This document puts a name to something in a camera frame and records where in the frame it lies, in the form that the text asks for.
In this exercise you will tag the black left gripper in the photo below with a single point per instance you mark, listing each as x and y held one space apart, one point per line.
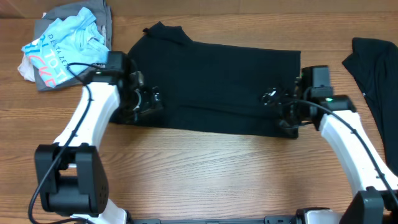
147 103

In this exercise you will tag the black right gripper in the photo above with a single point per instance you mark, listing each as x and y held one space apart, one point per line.
293 124

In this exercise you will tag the black t-shirt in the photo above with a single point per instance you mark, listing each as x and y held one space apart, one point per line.
211 87

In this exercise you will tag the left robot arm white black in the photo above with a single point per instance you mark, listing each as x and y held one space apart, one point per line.
71 178

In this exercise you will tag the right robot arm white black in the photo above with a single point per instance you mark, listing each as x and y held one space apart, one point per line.
373 185

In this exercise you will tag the light blue printed t-shirt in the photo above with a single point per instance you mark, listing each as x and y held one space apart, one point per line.
66 48

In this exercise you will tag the grey folded garment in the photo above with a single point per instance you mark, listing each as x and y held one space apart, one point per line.
100 10

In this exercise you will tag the white folded garment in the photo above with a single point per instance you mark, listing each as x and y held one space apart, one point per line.
26 69

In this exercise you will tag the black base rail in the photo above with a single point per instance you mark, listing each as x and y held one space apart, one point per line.
217 221

